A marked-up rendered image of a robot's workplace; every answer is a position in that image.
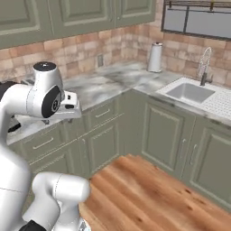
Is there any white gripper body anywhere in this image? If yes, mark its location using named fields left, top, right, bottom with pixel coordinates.
left=52, top=102, right=83, bottom=120

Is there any green drawer front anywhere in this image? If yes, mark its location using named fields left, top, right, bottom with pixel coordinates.
left=85, top=99, right=122, bottom=130
left=20, top=124, right=67, bottom=162

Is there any narrow green pull-out cupboard front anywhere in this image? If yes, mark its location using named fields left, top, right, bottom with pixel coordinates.
left=63, top=115, right=92, bottom=179

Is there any green lower cupboard door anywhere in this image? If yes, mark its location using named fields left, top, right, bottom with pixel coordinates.
left=29, top=147, right=75, bottom=176
left=86, top=120, right=122, bottom=176

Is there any green under-sink cupboard door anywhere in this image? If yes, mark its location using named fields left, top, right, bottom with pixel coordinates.
left=182, top=117, right=231, bottom=209
left=140, top=98, right=187, bottom=179

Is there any white paper towel roll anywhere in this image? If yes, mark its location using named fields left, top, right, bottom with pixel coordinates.
left=146, top=42, right=164, bottom=74

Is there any wide green upper cupboard door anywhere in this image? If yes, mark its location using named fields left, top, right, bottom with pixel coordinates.
left=0, top=0, right=54, bottom=50

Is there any narrow green upper cupboard door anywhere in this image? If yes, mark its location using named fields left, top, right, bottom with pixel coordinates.
left=114, top=0, right=158, bottom=29

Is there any white sink with drainboard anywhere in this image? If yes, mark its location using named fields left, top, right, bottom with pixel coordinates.
left=155, top=77, right=231, bottom=122

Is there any silver spring tap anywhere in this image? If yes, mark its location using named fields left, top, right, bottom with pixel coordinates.
left=197, top=46, right=214, bottom=88

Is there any dark framed window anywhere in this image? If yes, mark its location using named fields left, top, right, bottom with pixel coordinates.
left=161, top=0, right=231, bottom=42

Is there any silver drawer handle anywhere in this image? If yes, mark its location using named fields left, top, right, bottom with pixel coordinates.
left=94, top=108, right=112, bottom=119
left=32, top=136, right=55, bottom=151

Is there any grey wall outlet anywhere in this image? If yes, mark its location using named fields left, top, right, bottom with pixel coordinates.
left=96, top=53, right=105, bottom=69

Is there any silver upper cupboard handle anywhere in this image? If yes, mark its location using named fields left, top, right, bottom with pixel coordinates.
left=115, top=0, right=122, bottom=21

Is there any silver under-sink door handle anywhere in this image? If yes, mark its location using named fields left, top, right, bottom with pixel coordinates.
left=189, top=143, right=199, bottom=167
left=179, top=137, right=188, bottom=161

